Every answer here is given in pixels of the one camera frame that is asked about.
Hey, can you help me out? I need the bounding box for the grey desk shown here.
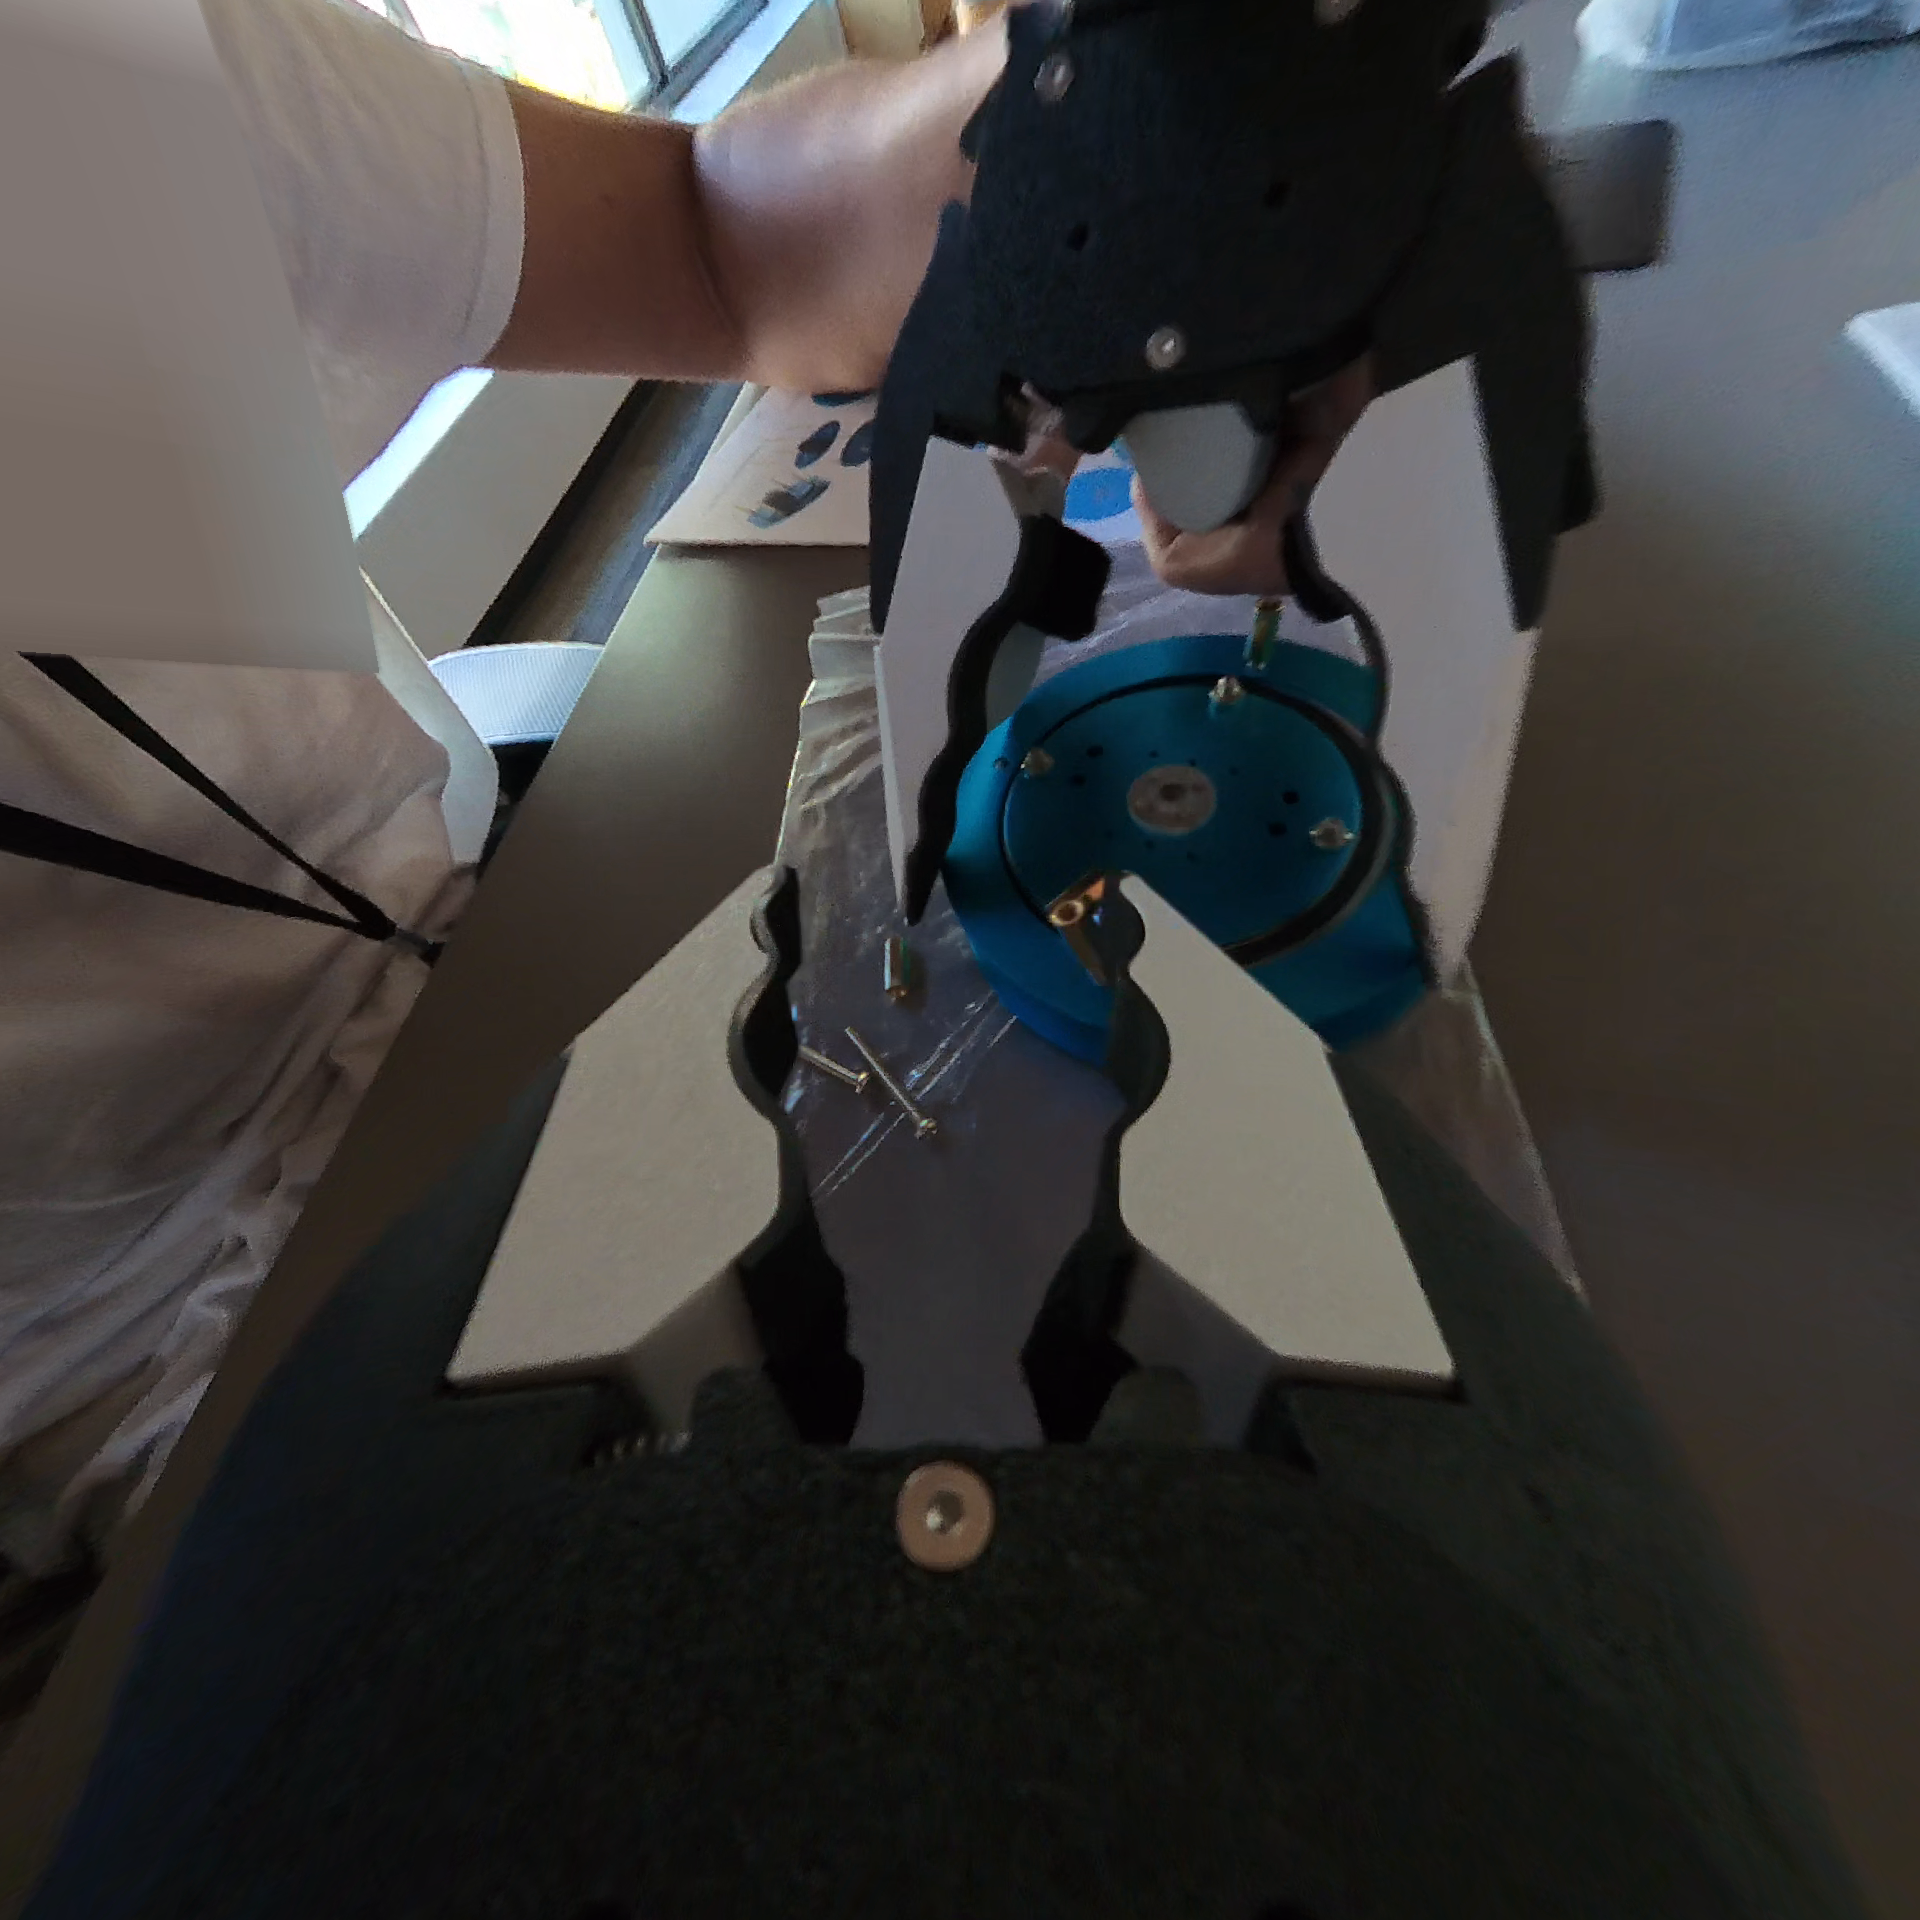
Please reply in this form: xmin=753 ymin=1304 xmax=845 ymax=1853
xmin=497 ymin=0 xmax=1920 ymax=1652

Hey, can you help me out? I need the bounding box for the clear plastic bag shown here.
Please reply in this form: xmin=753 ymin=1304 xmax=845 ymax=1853
xmin=772 ymin=584 xmax=1583 ymax=1292

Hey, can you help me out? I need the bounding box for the person's left hand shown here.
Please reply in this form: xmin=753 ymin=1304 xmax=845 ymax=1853
xmin=1129 ymin=358 xmax=1377 ymax=597

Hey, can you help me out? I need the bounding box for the person's left forearm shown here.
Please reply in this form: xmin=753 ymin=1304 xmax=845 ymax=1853
xmin=503 ymin=23 xmax=1036 ymax=398

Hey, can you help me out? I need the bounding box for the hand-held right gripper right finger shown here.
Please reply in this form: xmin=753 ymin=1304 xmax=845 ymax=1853
xmin=1022 ymin=874 xmax=1457 ymax=1447

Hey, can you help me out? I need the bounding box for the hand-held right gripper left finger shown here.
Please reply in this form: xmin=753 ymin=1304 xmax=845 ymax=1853
xmin=449 ymin=861 xmax=875 ymax=1450

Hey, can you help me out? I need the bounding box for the black strap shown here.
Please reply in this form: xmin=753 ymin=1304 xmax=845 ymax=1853
xmin=0 ymin=653 xmax=449 ymax=965

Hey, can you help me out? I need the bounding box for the white assembly guide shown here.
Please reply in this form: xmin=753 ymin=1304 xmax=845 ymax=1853
xmin=646 ymin=380 xmax=1142 ymax=551

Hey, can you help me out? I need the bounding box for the clear bag with grey block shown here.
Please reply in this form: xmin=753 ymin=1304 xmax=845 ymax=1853
xmin=1574 ymin=0 xmax=1920 ymax=76

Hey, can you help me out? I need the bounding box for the blue round rotating base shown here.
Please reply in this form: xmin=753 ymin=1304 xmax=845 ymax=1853
xmin=941 ymin=634 xmax=1441 ymax=1053

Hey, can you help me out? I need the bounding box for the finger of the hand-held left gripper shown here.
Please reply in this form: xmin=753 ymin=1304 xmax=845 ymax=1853
xmin=1287 ymin=358 xmax=1548 ymax=989
xmin=870 ymin=436 xmax=1039 ymax=923

